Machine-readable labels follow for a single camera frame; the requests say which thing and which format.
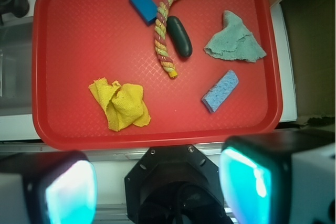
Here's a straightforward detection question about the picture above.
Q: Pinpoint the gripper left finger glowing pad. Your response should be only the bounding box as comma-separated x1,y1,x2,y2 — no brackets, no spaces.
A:
1,151,98,223

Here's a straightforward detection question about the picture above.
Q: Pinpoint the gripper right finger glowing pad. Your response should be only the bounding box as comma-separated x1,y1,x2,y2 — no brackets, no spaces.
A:
219,129,335,223

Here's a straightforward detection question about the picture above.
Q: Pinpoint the light blue porous sponge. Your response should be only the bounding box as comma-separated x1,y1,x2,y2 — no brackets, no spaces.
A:
201,70,239,113

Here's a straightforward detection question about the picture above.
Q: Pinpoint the yellow crumpled cloth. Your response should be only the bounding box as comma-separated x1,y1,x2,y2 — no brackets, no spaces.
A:
88,78,151,132

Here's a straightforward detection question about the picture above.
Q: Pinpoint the red plastic tray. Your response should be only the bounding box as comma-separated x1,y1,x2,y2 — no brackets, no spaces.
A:
32,0,282,150

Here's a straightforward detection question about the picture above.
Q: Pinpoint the teal crumpled cloth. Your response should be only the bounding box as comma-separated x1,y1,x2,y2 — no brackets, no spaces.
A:
204,10,267,63

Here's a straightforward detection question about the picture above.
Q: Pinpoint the dark green oval object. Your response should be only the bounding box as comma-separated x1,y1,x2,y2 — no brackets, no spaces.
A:
167,16,193,58

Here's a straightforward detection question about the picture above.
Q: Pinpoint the black knob at left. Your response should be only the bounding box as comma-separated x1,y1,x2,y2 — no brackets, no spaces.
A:
1,0,30,26

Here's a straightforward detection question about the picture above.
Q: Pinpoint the blue rectangular block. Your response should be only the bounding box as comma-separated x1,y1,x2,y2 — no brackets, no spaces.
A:
129,0,157,26

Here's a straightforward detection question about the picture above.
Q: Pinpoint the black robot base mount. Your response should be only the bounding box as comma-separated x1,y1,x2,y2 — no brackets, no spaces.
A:
124,145,233,223

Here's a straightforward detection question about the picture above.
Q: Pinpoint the multicoloured twisted rope toy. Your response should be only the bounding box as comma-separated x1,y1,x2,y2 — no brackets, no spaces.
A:
154,0,178,79

